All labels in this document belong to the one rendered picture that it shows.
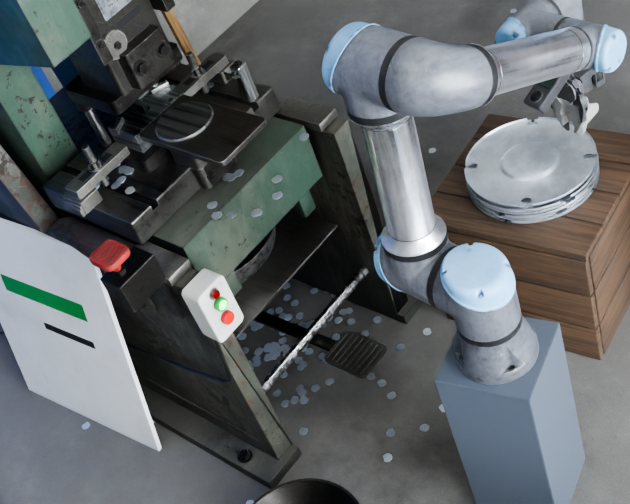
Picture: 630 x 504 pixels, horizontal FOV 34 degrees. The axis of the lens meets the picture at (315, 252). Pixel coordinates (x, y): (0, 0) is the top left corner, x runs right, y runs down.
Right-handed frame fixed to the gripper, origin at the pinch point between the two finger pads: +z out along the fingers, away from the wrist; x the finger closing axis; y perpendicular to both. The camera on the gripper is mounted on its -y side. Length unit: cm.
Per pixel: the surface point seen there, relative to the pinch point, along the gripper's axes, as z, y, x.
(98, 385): 41, -101, 66
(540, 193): 17.1, -5.2, 6.5
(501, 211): 18.4, -13.2, 10.5
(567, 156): 17.2, 6.7, 10.1
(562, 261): 24.8, -12.1, -5.2
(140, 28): -42, -56, 52
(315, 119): -8, -33, 41
